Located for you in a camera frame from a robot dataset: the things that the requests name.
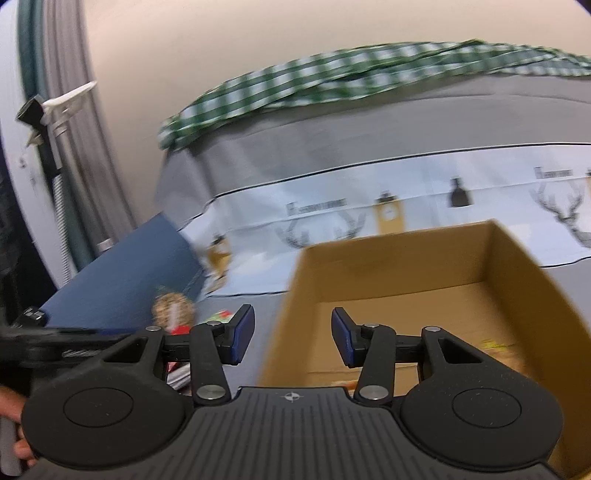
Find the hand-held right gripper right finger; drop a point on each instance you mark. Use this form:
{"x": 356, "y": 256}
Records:
{"x": 341, "y": 332}

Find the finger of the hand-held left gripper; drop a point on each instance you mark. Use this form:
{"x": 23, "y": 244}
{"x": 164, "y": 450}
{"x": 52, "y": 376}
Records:
{"x": 92, "y": 333}

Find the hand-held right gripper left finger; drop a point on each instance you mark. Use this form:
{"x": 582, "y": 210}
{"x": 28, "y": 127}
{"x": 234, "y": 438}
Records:
{"x": 244, "y": 332}

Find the brown cardboard box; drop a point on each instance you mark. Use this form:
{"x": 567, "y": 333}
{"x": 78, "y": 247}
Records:
{"x": 406, "y": 263}

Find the person's left hand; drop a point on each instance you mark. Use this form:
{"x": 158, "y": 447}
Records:
{"x": 11, "y": 404}

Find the green red snack packet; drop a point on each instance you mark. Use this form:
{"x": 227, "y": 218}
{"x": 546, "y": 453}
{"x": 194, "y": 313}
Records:
{"x": 219, "y": 316}

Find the blue fabric cushion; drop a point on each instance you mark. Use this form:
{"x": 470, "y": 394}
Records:
{"x": 129, "y": 277}

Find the granola snack packet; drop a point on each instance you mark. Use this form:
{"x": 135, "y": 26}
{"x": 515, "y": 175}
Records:
{"x": 171, "y": 308}

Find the white red snack packet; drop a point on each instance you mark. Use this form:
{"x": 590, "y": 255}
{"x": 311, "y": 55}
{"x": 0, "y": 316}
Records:
{"x": 179, "y": 376}

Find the silver pole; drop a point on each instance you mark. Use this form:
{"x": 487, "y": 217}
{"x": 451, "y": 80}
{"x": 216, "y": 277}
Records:
{"x": 61, "y": 217}

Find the grey curtain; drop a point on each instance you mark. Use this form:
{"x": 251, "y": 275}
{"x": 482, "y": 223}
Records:
{"x": 92, "y": 152}

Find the white clip holder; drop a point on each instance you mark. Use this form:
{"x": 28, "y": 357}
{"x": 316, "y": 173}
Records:
{"x": 69, "y": 99}

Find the green checked cloth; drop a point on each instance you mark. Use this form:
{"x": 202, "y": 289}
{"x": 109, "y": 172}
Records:
{"x": 277, "y": 78}

